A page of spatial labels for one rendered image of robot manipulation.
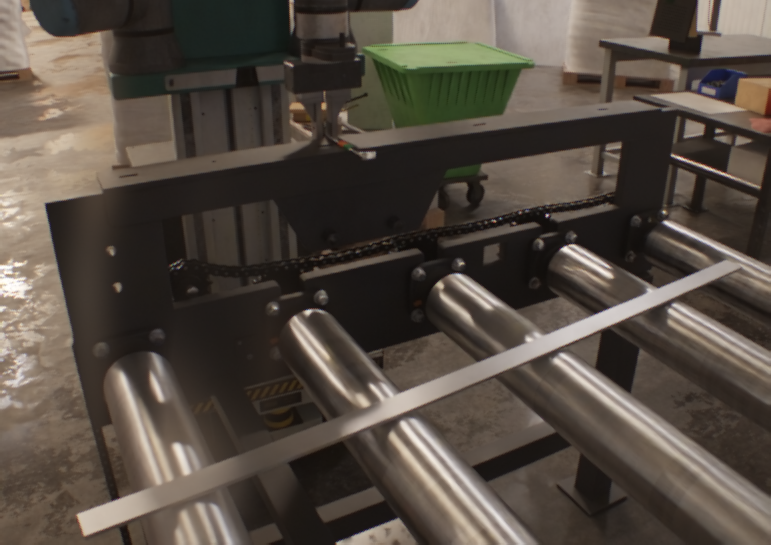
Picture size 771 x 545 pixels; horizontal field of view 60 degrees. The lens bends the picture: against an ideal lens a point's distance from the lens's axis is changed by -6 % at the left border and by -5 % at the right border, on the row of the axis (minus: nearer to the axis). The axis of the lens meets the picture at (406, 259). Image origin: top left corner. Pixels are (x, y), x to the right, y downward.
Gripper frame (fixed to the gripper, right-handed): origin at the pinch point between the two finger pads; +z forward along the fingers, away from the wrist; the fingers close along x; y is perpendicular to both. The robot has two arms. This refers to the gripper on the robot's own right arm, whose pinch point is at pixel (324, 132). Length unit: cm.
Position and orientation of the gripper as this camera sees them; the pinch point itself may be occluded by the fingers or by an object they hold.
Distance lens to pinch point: 130.3
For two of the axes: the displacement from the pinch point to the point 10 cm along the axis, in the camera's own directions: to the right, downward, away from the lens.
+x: -8.7, 2.0, -4.5
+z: -0.1, 9.0, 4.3
